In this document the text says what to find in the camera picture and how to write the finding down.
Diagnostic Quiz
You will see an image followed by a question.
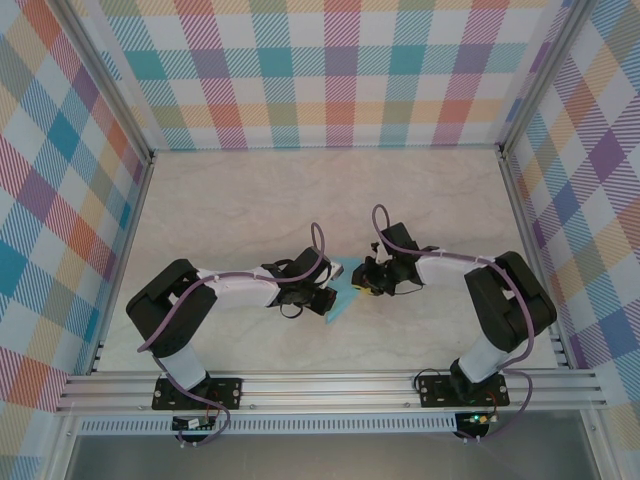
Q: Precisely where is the light blue paper sheet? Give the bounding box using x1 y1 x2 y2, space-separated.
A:
323 255 366 325

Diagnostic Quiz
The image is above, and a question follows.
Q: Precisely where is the grey metal sheet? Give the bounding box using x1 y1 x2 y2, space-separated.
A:
64 432 601 480

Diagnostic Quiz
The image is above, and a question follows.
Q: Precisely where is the controller board with green light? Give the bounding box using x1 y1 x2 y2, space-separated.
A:
457 411 496 427

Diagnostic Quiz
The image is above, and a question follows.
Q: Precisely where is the black controller board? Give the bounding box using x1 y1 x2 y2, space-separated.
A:
171 414 216 432

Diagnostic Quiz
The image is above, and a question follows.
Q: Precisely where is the right black wrist camera box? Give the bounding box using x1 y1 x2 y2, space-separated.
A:
351 259 384 296

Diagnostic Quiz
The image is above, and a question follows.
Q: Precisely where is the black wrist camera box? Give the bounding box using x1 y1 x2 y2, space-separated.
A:
313 287 342 317
351 259 384 296

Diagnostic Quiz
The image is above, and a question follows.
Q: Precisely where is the left black wrist camera box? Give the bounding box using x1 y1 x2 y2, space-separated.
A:
313 287 342 317

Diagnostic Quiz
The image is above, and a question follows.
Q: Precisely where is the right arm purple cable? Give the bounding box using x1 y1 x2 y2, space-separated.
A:
372 203 535 444

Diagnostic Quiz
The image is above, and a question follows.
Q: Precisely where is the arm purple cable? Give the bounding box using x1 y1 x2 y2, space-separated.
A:
372 203 535 444
137 222 329 448

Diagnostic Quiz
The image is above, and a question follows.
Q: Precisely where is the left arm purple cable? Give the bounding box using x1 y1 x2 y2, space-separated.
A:
137 222 329 448

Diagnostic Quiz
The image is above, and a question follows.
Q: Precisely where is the thin black cable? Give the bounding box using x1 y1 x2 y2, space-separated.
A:
413 368 454 390

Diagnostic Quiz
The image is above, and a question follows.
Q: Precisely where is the long aluminium mounting rail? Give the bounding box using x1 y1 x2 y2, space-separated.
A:
54 370 609 415

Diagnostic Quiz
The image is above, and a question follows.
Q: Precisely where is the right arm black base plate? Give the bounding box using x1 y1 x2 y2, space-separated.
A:
417 375 510 409

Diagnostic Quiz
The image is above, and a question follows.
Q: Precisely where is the aluminium table edge rail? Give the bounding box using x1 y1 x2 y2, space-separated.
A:
85 154 157 376
498 147 572 371

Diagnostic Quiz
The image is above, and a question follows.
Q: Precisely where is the slotted grey cable duct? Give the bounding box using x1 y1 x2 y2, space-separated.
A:
77 413 459 435

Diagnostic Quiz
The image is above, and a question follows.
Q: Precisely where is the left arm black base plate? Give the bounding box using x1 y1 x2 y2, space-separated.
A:
151 377 244 412

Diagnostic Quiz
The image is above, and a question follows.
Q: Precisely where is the aluminium frame post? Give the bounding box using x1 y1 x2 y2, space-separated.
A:
47 0 157 165
499 0 601 160

